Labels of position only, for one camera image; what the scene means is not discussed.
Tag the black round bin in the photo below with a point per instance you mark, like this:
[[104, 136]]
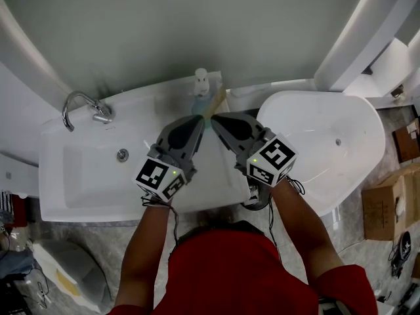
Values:
[[259, 202]]

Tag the white rectangular box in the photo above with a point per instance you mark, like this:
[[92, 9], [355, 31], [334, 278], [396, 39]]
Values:
[[19, 179]]

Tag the black electronic device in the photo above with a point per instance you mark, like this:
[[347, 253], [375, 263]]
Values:
[[402, 249]]

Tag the beige small object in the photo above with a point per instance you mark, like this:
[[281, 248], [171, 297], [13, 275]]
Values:
[[397, 92]]

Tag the striped cloth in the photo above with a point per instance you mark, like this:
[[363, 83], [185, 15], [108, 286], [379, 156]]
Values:
[[6, 202]]

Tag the person's dark trousers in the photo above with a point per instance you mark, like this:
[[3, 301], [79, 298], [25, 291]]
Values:
[[223, 225]]

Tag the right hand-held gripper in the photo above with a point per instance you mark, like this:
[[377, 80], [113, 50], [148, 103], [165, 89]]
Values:
[[269, 159]]

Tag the chrome sink drain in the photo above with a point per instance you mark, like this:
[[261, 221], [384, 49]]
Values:
[[122, 154]]

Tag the person's left forearm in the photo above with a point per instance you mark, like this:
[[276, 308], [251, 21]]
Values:
[[144, 254]]

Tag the large cardboard box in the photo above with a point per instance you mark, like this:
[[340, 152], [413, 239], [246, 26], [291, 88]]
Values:
[[377, 208]]

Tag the stained clear plastic bag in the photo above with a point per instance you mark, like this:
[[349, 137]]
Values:
[[216, 102]]

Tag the dark brown flat box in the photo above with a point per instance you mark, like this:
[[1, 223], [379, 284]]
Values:
[[407, 143]]

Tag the white sink vanity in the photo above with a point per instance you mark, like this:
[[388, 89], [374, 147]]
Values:
[[216, 176]]

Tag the person's right forearm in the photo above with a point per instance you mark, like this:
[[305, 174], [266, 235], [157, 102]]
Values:
[[302, 231]]

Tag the blue soap dispenser bottle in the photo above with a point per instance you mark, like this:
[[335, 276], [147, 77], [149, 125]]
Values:
[[201, 80]]

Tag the blue denim cloth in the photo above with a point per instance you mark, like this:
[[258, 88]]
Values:
[[16, 264]]

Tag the white crumpled tissue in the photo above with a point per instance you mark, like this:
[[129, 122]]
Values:
[[399, 205]]

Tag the chrome faucet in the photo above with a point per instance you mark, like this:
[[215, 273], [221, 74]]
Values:
[[101, 113]]

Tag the fried egg cushion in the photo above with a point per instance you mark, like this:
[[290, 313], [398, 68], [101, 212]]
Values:
[[82, 274]]

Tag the red bag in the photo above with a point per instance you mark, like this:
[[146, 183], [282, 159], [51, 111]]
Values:
[[19, 210]]

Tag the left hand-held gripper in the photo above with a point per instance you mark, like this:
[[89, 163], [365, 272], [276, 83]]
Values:
[[180, 153]]

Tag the white bathtub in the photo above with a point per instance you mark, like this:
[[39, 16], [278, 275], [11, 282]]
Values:
[[311, 117]]

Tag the person's red shirt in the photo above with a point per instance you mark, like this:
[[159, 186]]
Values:
[[229, 274]]

